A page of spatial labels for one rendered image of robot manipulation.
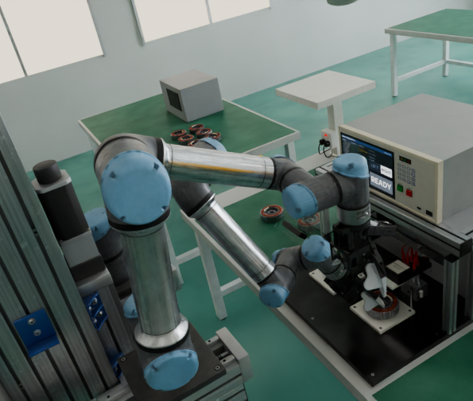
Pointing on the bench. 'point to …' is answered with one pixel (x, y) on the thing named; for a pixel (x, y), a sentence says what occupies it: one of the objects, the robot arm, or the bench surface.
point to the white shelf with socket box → (320, 95)
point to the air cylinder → (415, 288)
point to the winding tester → (436, 153)
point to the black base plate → (329, 302)
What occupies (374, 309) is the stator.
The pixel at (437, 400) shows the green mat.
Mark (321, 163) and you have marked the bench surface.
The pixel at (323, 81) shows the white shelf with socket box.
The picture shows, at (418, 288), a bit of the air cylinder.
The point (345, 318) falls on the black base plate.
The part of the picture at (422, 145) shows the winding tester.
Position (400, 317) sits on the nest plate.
